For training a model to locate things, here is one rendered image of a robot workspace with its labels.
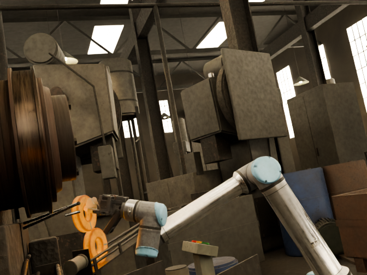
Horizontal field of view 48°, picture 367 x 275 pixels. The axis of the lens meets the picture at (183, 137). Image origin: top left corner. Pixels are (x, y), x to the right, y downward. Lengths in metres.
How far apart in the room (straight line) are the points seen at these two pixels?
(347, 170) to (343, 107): 1.58
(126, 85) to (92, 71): 6.22
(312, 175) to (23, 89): 3.70
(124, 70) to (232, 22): 5.12
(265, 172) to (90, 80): 2.76
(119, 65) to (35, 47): 6.21
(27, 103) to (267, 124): 4.03
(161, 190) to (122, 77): 5.18
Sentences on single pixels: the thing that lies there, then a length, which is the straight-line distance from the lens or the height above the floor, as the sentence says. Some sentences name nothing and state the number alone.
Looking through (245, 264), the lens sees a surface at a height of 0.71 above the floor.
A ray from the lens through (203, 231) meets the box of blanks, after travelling 3.62.
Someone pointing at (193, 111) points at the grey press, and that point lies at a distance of 5.13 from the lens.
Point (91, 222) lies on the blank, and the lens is 1.84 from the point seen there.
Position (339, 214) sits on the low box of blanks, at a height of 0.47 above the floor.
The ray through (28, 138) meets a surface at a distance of 1.16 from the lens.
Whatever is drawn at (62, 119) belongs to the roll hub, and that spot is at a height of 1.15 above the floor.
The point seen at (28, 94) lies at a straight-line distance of 1.21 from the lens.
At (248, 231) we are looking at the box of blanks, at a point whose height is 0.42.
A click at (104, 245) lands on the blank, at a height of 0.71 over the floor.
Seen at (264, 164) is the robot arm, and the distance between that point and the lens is 1.73.
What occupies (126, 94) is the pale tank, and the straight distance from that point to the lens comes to 10.32.
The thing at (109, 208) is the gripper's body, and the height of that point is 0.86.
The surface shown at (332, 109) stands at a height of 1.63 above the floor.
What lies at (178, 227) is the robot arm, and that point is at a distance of 1.81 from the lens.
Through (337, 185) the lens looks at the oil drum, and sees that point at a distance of 4.79.
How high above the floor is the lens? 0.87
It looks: 8 degrees up
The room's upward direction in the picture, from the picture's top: 10 degrees counter-clockwise
